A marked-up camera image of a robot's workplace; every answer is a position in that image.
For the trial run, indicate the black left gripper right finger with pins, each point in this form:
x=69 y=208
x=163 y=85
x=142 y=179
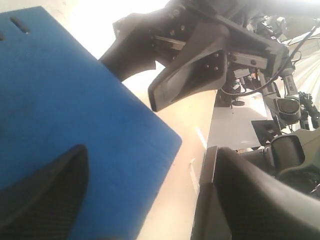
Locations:
x=239 y=201

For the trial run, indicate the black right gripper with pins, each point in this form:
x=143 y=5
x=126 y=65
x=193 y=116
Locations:
x=192 y=50

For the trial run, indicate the blue ring binder notebook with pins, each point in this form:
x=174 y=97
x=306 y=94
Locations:
x=54 y=95

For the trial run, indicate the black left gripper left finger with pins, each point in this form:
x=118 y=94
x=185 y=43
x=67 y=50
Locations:
x=45 y=204

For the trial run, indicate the black background robot arm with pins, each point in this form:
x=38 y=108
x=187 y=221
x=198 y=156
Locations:
x=279 y=91

